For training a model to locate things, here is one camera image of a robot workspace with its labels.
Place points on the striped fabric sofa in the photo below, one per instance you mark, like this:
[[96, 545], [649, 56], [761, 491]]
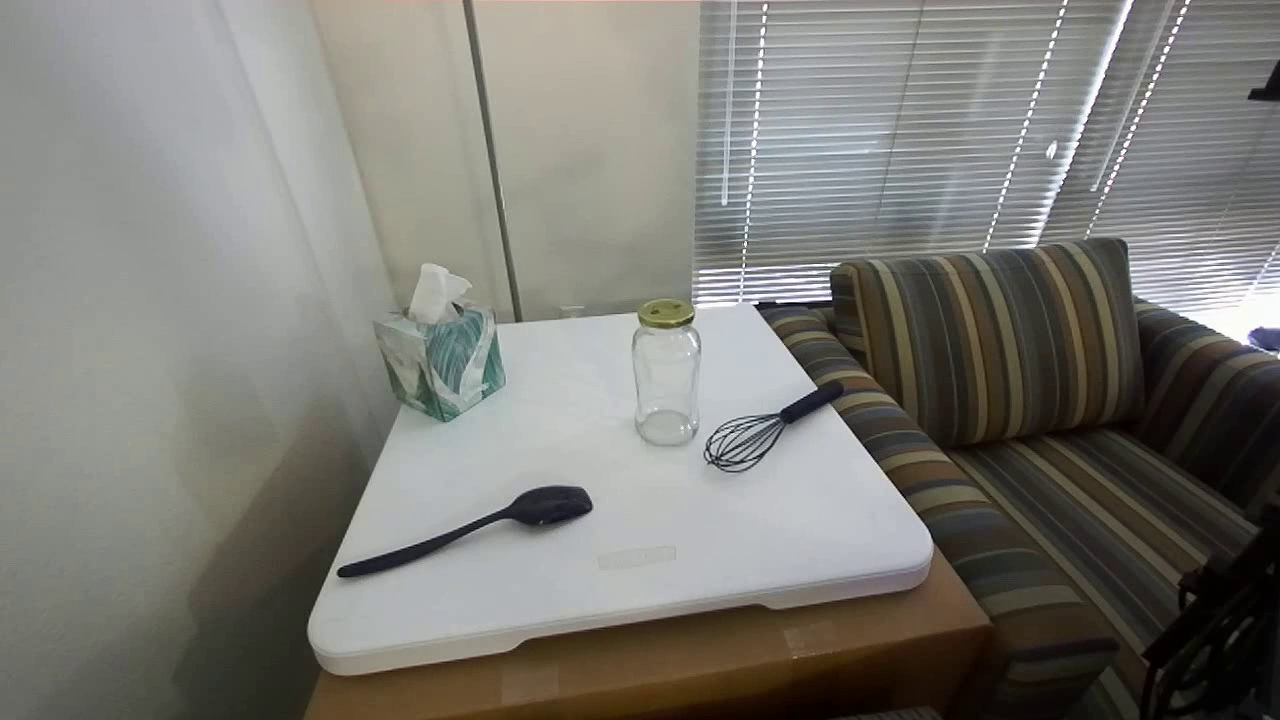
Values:
[[1065, 521]]

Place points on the black silicone spatula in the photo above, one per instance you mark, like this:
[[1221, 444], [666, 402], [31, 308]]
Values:
[[543, 506]]

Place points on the gold metal jar lid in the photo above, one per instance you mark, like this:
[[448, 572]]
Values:
[[666, 312]]

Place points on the striped sofa cushion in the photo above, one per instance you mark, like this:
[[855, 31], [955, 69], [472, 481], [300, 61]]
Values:
[[993, 341]]

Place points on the white table board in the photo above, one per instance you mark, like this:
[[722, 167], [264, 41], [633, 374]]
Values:
[[643, 534]]

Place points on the small black wall mount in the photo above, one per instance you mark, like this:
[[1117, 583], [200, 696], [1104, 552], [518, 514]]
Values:
[[1265, 81]]

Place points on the white window blinds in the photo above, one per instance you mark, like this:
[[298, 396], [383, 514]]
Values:
[[904, 132]]

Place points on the teal patterned tissue box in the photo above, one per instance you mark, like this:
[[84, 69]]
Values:
[[446, 361]]

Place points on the clear glass jar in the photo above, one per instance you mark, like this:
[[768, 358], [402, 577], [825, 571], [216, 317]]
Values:
[[666, 386]]

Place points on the black metal stand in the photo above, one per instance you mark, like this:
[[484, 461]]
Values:
[[1221, 626]]

